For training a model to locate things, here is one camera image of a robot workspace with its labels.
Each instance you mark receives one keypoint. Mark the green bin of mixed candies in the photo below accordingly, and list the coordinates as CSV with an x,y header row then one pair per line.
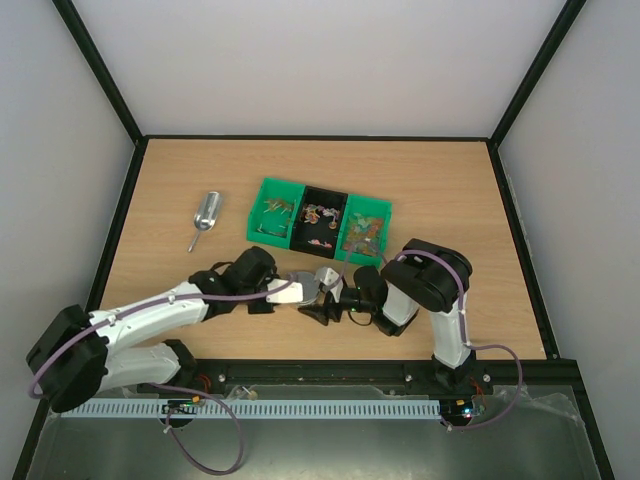
x,y
271,218

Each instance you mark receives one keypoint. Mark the green bin of gummy candies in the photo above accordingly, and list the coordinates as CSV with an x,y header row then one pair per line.
x,y
366,223

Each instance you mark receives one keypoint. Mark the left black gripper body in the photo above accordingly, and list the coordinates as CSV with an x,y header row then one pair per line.
x,y
262,309

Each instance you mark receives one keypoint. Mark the metal scoop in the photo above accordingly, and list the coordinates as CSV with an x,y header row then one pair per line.
x,y
206,215

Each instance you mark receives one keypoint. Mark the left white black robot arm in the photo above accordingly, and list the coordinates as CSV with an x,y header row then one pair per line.
x,y
82,354

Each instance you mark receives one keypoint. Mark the black aluminium frame rail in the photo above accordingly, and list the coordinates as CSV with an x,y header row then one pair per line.
x,y
401,377

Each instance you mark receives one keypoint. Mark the white jar lid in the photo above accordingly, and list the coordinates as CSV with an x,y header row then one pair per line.
x,y
305,288

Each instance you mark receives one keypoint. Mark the slotted grey cable duct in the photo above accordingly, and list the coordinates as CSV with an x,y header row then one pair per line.
x,y
103,408

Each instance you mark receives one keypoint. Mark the black bin of lollipops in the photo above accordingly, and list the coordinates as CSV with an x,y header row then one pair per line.
x,y
317,222

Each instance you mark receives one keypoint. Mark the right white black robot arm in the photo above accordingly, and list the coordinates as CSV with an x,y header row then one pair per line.
x,y
423,275

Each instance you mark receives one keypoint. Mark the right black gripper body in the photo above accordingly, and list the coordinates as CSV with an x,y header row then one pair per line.
x,y
333,305

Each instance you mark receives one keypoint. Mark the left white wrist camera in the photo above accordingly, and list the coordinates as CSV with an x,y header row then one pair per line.
x,y
282,291

